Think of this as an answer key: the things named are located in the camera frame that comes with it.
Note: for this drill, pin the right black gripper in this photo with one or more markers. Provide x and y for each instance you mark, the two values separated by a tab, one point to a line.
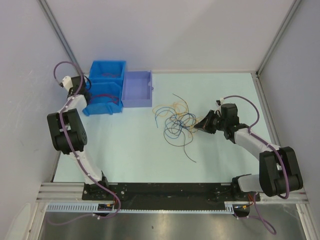
204	125

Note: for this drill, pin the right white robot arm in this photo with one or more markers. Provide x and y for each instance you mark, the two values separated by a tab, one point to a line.
279	172

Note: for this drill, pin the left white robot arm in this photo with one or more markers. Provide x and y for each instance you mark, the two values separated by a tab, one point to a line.
68	134

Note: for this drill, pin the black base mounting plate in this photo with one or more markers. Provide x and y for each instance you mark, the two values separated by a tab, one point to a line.
178	196

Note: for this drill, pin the lavender plastic tray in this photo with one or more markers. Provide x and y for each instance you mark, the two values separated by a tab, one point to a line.
137	89

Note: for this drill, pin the front blue plastic bin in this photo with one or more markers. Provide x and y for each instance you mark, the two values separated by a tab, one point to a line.
105	98

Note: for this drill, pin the blue plastic bin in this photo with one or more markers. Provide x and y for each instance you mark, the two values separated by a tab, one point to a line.
107	70
105	98

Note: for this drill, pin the rear blue plastic bin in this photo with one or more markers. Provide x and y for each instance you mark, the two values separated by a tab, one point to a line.
107	70

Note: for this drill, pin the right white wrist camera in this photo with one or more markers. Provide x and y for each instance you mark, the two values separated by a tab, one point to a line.
220	101

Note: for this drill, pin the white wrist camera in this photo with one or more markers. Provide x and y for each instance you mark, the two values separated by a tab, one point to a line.
66	83
220	101

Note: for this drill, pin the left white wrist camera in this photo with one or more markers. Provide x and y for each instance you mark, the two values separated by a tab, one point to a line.
66	83

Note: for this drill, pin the grey slotted cable duct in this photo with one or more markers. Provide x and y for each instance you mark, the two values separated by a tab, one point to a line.
101	208

